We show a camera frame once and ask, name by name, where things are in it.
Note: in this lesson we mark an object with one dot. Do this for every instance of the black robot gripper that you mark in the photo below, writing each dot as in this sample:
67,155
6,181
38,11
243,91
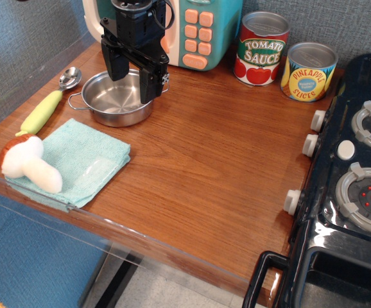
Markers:
133,36

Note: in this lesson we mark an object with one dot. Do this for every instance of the yellow-green handled metal spoon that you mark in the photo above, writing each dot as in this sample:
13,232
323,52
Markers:
43,111

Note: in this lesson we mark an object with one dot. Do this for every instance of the small stainless steel pan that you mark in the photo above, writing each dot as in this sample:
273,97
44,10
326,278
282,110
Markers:
112,103

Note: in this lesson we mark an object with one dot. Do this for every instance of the teal toy microwave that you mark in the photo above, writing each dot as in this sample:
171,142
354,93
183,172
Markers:
199,35

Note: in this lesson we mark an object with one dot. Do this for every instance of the light blue folded cloth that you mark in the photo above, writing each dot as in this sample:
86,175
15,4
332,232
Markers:
86,158

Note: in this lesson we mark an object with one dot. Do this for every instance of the tomato sauce can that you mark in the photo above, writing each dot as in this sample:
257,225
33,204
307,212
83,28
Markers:
262,40

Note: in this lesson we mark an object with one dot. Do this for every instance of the plush white brown mushroom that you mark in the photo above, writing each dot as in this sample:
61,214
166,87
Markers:
22,156

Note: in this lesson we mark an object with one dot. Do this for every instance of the pineapple slices can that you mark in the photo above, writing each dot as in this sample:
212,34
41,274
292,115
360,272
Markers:
308,71

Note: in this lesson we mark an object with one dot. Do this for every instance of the clear acrylic table guard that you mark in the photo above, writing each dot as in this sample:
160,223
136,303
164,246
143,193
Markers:
56,255

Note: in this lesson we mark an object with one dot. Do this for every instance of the black toy stove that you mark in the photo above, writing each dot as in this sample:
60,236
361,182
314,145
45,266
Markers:
329,259

